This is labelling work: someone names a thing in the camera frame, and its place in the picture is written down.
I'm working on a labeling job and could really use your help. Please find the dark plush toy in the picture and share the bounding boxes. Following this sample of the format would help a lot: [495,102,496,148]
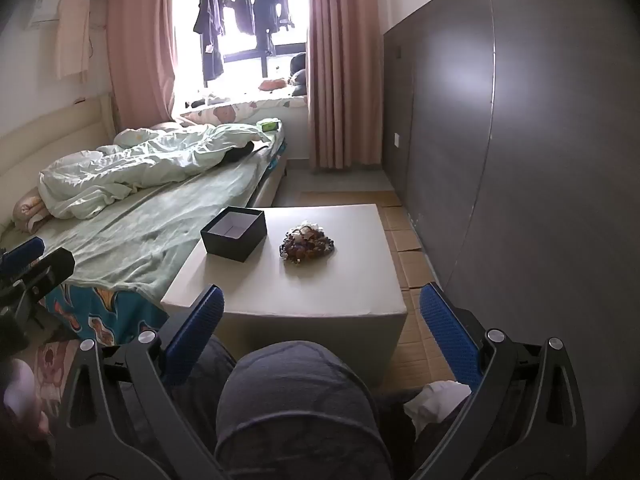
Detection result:
[289,52,308,97]

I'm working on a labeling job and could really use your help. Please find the cardboard floor sheets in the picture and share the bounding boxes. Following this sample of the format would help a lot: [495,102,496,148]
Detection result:
[300,190,471,391]

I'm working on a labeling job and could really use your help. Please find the pile of mixed jewelry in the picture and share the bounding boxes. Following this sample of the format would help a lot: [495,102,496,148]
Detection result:
[278,221,335,263]

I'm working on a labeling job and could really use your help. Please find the white crumpled cloth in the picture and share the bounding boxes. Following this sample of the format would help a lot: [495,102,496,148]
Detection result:
[402,380,473,423]

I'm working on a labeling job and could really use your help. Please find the beige padded headboard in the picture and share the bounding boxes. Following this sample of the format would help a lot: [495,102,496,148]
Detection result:
[0,94,118,233]

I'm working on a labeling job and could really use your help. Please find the bed with green sheet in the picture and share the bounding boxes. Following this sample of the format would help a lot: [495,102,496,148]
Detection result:
[0,120,288,346]

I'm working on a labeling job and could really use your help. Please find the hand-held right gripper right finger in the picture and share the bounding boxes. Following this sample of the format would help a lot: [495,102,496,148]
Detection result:
[410,282,588,480]

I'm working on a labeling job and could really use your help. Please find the pale green quilt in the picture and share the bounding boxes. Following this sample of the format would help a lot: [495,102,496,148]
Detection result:
[39,122,271,220]

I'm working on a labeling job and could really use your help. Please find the floral window sill cushion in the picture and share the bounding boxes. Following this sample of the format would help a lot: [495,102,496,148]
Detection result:
[180,97,307,127]

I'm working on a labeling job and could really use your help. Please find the floral pillow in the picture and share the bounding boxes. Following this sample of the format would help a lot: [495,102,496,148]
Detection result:
[12,187,56,233]

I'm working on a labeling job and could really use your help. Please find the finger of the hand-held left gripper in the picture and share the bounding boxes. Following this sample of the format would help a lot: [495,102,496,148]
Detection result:
[15,247,77,306]
[0,236,47,281]

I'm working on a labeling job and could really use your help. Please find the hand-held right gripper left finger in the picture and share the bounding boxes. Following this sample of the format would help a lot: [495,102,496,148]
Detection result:
[50,284,231,480]

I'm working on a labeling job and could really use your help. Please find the pink curtain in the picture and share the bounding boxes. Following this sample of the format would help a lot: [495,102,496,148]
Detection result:
[106,0,178,133]
[306,0,386,170]

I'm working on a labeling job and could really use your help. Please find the cartoon print floor mat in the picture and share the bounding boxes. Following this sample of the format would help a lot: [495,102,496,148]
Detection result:
[30,340,86,411]

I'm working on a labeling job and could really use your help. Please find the person's leg in grey trousers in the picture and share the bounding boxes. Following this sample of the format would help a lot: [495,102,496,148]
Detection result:
[125,335,238,480]
[215,340,396,480]

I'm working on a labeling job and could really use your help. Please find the white low table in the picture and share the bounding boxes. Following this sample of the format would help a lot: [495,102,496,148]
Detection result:
[160,204,408,391]

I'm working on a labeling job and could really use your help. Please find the black box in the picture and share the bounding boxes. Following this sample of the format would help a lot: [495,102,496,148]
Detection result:
[200,206,268,262]

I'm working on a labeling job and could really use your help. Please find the black cloth item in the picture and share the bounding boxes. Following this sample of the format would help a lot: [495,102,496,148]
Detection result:
[220,141,255,165]

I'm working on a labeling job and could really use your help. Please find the white air conditioner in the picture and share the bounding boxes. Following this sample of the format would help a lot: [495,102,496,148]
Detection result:
[22,0,66,28]

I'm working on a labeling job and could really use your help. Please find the person's left hand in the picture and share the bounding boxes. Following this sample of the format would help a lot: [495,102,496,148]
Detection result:
[0,359,51,441]

